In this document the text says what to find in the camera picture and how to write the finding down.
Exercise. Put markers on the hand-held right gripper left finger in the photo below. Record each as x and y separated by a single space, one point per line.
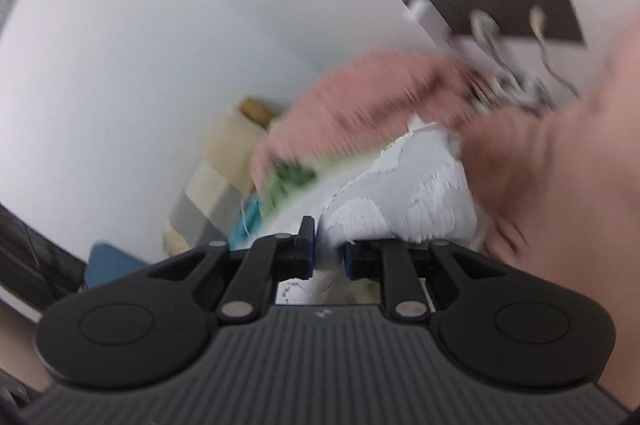
306 250

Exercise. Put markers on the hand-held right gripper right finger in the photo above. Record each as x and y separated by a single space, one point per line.
351 261

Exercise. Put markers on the white shirt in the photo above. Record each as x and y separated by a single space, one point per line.
400 190

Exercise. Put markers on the checked pillow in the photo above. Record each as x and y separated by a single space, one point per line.
210 190

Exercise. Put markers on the mustard brown pillow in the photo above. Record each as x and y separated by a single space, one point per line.
255 110

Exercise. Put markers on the blue covered chair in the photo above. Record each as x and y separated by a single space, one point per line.
110 261

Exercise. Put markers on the pink fleece blanket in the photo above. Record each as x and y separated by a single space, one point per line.
550 180

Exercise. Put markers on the white charger plug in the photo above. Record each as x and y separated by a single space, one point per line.
425 17

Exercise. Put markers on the dark grilled door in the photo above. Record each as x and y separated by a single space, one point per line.
30 255

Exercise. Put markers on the dark wall socket panel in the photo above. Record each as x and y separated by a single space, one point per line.
510 2

